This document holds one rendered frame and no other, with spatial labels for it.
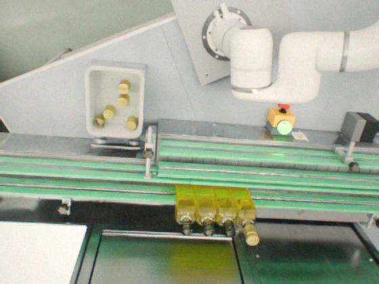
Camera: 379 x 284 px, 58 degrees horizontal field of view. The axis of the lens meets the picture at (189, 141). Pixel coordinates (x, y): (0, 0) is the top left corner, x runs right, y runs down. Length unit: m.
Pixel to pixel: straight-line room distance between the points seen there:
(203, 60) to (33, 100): 0.57
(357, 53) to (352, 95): 0.54
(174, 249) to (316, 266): 0.44
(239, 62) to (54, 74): 0.63
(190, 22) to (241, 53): 0.32
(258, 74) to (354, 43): 0.20
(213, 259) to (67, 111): 0.67
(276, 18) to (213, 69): 0.24
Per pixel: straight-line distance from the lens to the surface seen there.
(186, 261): 1.03
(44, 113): 1.24
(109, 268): 1.01
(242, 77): 0.80
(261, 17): 1.11
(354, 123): 1.26
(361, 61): 0.78
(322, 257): 1.23
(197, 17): 1.06
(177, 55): 1.11
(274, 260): 1.16
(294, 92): 0.79
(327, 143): 1.21
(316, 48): 0.78
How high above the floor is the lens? 1.84
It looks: 63 degrees down
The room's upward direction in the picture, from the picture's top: 173 degrees clockwise
